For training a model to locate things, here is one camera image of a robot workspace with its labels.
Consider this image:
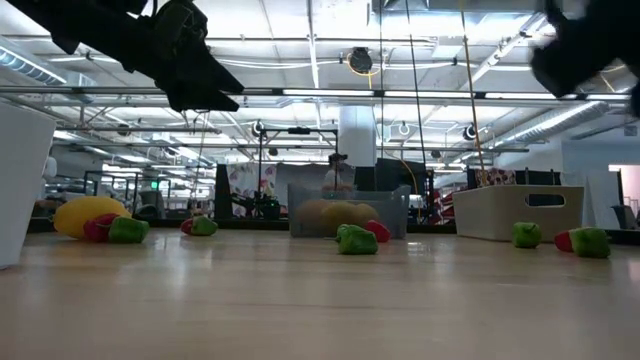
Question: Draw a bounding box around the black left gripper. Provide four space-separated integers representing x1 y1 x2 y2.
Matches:
149 0 245 113

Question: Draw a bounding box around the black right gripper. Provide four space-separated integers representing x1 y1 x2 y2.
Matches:
529 0 619 99

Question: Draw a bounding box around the orange-tinted lemon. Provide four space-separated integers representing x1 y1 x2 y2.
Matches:
352 203 381 226

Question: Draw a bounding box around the overhead bar with light strips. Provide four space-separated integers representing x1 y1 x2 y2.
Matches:
0 84 640 100

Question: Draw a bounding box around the thin yellow pole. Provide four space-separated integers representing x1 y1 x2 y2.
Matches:
458 0 486 172

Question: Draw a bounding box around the black tubular stand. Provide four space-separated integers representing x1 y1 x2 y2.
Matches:
256 126 339 219

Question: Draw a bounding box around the floral fabric panel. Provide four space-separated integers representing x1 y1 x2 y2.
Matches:
227 162 277 202
474 167 517 188

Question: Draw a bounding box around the black upright panel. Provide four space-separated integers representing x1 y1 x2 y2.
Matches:
214 163 234 221

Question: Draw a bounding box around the thin black pole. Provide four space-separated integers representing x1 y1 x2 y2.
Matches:
403 0 429 167

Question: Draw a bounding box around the person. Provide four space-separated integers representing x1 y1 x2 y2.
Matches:
322 152 357 194

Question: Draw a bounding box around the white building column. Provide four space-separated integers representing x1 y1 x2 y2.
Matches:
338 104 378 168

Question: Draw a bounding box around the white plastic basket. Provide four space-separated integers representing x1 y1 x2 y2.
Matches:
452 184 585 244
0 101 57 270

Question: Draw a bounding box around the black monitor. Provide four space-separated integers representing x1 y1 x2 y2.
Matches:
374 158 431 195

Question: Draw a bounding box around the grey translucent plastic basket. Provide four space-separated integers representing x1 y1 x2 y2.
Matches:
287 183 412 240

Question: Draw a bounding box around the black ceiling cable reel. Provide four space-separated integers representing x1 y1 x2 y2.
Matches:
347 46 374 76

